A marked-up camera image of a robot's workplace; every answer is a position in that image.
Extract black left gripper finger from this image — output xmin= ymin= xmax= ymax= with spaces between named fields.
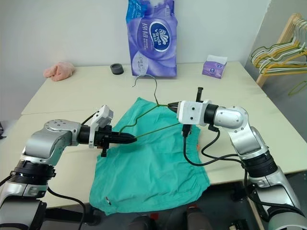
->
xmin=111 ymin=132 xmax=138 ymax=140
xmin=111 ymin=138 xmax=138 ymax=145

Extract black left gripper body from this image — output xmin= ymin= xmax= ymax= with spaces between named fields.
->
xmin=95 ymin=126 xmax=113 ymax=158

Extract teal green shorts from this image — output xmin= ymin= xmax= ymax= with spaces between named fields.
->
xmin=89 ymin=96 xmax=212 ymax=216

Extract wooden hanger rack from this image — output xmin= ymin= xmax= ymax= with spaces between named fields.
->
xmin=256 ymin=12 xmax=307 ymax=87

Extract small purple tissue box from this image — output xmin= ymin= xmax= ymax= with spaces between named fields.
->
xmin=201 ymin=54 xmax=228 ymax=79

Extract purple Vinda tissue pack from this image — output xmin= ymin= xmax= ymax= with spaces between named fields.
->
xmin=124 ymin=0 xmax=179 ymax=79

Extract pink crumpled cloth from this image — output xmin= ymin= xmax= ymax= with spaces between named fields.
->
xmin=43 ymin=61 xmax=76 ymax=81

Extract dark rounded shape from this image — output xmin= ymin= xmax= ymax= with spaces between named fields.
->
xmin=184 ymin=203 xmax=213 ymax=230

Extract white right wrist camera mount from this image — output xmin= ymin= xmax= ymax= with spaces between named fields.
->
xmin=176 ymin=100 xmax=212 ymax=127

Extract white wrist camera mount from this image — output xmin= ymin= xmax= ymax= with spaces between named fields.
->
xmin=176 ymin=100 xmax=212 ymax=127
xmin=88 ymin=104 xmax=114 ymax=149

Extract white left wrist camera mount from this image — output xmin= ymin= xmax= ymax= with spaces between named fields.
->
xmin=88 ymin=104 xmax=114 ymax=149

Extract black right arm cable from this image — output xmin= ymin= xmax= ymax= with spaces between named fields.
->
xmin=181 ymin=124 xmax=250 ymax=167

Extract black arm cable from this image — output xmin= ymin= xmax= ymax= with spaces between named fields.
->
xmin=47 ymin=185 xmax=86 ymax=230
xmin=181 ymin=124 xmax=250 ymax=167

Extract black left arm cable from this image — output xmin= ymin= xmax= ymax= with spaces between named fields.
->
xmin=47 ymin=185 xmax=86 ymax=230

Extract white wire hanger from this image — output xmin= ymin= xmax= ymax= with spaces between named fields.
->
xmin=253 ymin=46 xmax=307 ymax=72

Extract yellow wire hanger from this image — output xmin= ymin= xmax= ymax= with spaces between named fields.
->
xmin=260 ymin=39 xmax=307 ymax=75

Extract lime green wire hanger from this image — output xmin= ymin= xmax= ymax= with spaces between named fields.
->
xmin=287 ymin=80 xmax=307 ymax=97

